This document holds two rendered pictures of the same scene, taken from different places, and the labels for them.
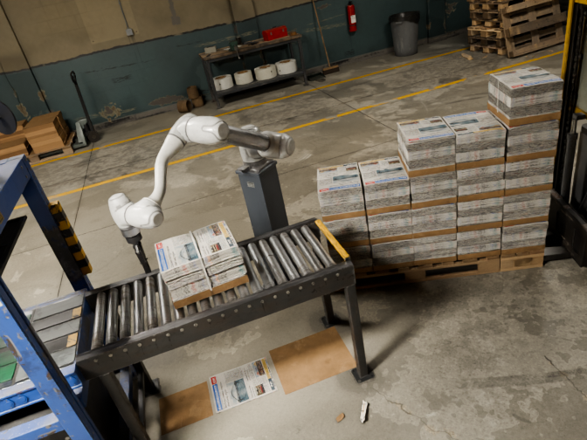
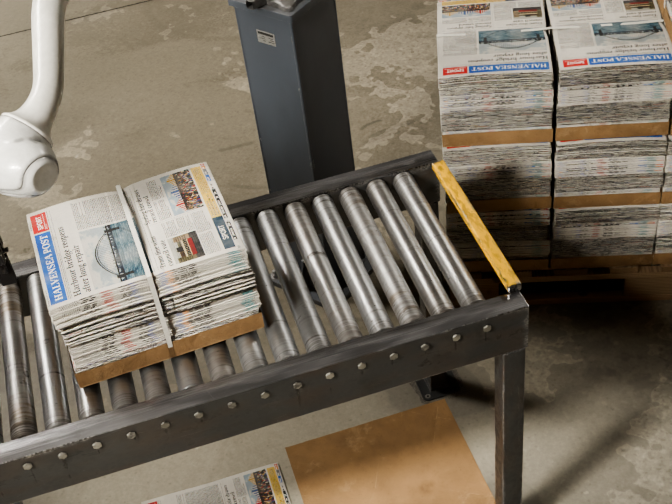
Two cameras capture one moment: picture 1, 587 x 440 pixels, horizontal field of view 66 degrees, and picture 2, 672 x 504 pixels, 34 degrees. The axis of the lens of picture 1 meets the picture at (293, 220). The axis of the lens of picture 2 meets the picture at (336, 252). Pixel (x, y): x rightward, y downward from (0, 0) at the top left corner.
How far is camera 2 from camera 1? 0.41 m
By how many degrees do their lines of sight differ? 13
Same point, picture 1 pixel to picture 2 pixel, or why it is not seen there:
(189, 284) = (116, 333)
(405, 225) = (647, 172)
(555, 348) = not seen: outside the picture
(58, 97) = not seen: outside the picture
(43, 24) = not seen: outside the picture
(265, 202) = (302, 85)
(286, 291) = (357, 363)
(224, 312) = (202, 409)
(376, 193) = (586, 90)
